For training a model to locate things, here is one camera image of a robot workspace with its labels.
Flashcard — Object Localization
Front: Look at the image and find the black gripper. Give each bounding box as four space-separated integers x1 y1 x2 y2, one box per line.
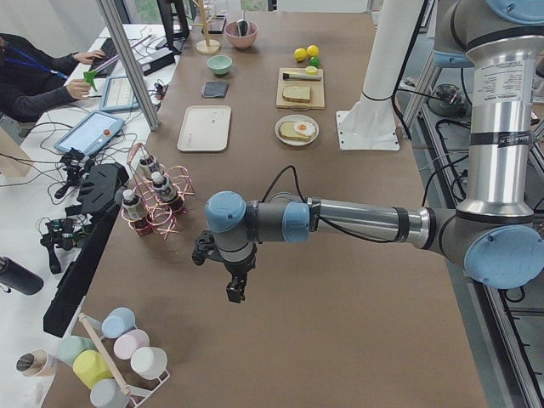
224 252 256 303

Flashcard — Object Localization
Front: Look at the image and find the white round plate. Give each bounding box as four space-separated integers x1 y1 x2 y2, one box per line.
275 114 320 147

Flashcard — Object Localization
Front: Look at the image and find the bread slice with fried egg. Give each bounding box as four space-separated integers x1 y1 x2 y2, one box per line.
279 121 316 142

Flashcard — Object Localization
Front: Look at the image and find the cream serving tray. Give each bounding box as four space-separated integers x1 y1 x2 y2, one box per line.
177 105 231 152

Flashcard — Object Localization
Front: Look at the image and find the white cup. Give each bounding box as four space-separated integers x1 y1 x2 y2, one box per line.
130 346 167 380

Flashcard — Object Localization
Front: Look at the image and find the blue cup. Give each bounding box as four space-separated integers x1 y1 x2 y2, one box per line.
101 307 136 339

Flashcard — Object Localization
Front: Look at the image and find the pink cup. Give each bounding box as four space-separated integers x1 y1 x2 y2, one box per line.
113 328 150 360

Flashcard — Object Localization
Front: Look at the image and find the bottle with white cap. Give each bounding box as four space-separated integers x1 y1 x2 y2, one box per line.
138 156 162 180

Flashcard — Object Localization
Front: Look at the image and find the white cup rack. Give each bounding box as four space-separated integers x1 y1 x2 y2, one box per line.
78 313 171 407

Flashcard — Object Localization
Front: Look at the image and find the yellow cup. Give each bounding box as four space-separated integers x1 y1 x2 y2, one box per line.
72 349 113 389

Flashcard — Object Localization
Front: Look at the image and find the grey cup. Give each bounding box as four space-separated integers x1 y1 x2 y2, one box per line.
90 378 129 408

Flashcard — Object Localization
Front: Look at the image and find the green cup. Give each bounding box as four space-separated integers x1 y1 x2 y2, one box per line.
56 335 97 367

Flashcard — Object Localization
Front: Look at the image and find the grey folded cloth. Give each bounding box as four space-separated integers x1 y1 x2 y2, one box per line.
201 81 229 99

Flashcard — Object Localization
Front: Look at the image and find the blue teach pendant tablet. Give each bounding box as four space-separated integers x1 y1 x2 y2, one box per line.
54 110 125 156

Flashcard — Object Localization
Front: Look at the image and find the paper cup with steel tool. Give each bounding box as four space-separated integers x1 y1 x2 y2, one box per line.
16 349 57 377

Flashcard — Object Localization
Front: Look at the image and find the steel muddler black tip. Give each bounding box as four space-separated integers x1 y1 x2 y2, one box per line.
282 72 322 82

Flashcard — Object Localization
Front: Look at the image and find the green bowl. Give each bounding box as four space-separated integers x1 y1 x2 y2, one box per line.
207 55 233 77

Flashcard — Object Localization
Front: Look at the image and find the black water bottle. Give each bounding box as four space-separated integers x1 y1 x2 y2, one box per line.
1 257 44 295

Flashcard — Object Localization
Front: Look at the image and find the half lemon slice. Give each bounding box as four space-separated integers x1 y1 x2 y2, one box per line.
305 65 318 75

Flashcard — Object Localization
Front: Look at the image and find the green lime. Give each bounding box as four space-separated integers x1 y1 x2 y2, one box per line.
309 56 320 67

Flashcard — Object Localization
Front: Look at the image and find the yellow lemon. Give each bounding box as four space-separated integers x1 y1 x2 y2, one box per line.
306 44 320 58
293 48 308 62

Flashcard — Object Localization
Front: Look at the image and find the wooden mug tree stand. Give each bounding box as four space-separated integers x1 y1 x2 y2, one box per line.
191 0 221 55

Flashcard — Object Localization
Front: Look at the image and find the pink bowl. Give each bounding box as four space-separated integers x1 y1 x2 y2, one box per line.
224 20 259 50

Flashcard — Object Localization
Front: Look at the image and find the black keyboard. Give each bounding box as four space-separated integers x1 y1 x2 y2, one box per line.
90 37 117 77

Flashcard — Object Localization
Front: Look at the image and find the steel ice scoop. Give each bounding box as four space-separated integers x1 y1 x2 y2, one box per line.
236 17 250 37

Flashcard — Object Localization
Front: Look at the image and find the seated person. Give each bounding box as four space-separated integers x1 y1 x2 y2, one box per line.
1 33 105 123

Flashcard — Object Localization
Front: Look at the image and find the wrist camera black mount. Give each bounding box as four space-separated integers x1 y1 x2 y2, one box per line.
191 229 223 266

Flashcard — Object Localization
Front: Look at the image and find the copper wire bottle rack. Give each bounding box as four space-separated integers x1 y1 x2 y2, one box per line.
121 142 195 239

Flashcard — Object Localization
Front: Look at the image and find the black camera stand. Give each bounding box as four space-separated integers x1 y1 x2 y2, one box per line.
43 162 128 338

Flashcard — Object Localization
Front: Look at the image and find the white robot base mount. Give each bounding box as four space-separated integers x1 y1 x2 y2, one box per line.
337 0 426 151

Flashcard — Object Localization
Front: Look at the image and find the aluminium frame post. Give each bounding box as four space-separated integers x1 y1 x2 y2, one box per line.
96 0 160 131

